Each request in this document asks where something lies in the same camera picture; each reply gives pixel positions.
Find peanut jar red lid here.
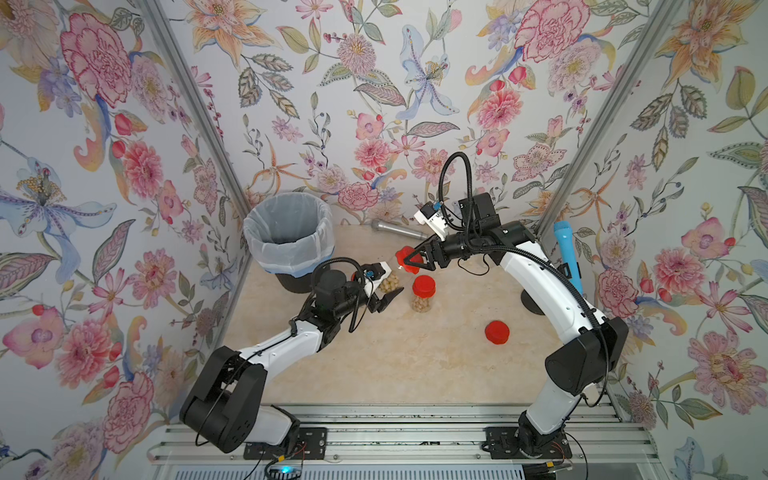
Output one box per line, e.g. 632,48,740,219
411,275,436,313
378,273,401,295

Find black bin with white liner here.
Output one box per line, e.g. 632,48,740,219
244,192,335,294

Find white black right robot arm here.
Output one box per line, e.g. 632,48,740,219
405,194,628,457

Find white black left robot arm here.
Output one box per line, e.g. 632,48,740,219
180,262,402,457

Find silver microphone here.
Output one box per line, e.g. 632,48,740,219
371,220,428,240

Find blue microphone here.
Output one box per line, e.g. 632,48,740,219
553,221,584,295

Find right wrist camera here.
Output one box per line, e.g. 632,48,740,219
414,201,449,241

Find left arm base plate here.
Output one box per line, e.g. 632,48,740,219
243,427,328,461

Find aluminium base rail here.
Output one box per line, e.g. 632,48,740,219
147,403,668,479

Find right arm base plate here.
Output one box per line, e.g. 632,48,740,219
480,426,573,461

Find aluminium corner post left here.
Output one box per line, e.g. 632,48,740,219
133,0,263,236

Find aluminium corner post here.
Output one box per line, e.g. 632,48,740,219
133,0,263,236
534,0,680,239

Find aluminium corner post right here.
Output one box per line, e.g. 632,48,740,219
534,0,680,239

